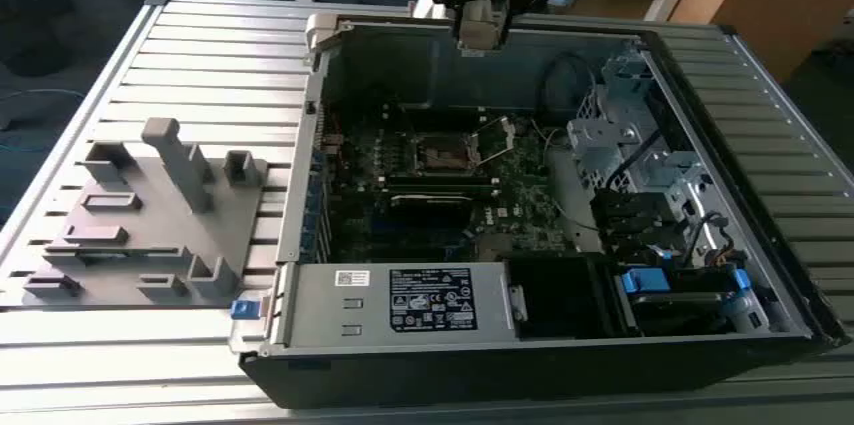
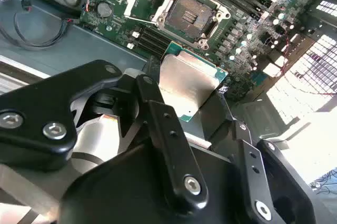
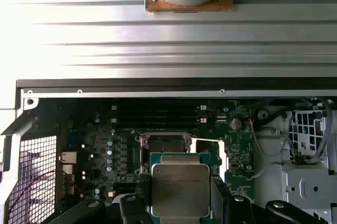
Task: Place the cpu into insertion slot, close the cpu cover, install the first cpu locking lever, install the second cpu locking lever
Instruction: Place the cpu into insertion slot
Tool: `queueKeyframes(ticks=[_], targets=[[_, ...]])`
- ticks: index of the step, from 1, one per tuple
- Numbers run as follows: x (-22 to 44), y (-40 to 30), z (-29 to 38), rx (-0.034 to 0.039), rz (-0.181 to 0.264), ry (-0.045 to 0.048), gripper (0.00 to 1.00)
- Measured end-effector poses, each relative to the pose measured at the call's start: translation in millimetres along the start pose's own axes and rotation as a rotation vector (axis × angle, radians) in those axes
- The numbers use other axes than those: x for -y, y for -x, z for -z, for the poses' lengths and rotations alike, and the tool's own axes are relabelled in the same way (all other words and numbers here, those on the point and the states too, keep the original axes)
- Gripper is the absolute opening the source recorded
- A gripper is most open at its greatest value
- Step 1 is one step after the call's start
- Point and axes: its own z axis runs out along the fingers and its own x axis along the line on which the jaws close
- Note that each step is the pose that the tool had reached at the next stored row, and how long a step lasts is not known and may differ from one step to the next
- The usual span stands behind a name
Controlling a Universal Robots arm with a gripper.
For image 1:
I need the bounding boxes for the chipset heatsink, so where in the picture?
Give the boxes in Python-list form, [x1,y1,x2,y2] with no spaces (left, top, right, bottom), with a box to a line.
[473,233,516,261]

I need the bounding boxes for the thick black cable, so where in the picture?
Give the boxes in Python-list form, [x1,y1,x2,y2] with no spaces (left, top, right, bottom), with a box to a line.
[537,51,599,119]

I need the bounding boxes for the grey power supply unit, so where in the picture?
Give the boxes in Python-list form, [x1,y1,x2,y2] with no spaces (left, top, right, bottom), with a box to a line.
[264,261,529,348]

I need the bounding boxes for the black hard disk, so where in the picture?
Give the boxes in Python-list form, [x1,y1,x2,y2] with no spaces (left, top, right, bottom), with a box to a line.
[628,291,728,338]

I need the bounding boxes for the black graphics card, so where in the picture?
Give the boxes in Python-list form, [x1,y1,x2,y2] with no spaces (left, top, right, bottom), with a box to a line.
[388,192,476,234]

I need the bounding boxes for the black disk cable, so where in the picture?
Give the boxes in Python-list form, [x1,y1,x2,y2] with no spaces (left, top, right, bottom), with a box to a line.
[601,127,665,196]

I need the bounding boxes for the coloured power wires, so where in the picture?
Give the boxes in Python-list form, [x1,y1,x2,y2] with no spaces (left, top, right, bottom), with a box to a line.
[704,239,743,267]

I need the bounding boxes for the grey parts rack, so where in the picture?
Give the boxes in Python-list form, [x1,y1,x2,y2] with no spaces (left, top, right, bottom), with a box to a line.
[18,117,272,309]

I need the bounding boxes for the CPU socket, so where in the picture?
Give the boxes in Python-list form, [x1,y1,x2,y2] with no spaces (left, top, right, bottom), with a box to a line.
[409,130,493,177]

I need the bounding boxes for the green motherboard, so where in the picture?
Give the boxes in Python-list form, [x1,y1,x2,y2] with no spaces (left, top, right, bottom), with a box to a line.
[317,109,585,266]

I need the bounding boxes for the green RAM stick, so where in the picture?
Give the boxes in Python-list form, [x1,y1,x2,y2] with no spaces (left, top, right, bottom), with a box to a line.
[73,248,146,262]

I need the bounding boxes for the metal drive cage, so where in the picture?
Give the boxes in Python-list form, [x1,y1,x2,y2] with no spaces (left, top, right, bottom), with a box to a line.
[564,42,712,196]

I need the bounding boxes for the black PC case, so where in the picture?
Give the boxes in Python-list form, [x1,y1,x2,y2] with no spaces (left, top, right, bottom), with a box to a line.
[225,12,854,411]

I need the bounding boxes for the pale blue floor cable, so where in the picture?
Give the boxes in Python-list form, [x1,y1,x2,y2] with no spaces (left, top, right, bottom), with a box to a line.
[0,88,87,154]

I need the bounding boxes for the blue case latch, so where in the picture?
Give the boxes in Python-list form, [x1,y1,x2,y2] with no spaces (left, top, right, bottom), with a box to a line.
[228,298,260,321]

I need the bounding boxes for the grey case handle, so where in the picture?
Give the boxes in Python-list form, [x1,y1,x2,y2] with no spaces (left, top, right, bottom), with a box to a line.
[302,13,354,66]

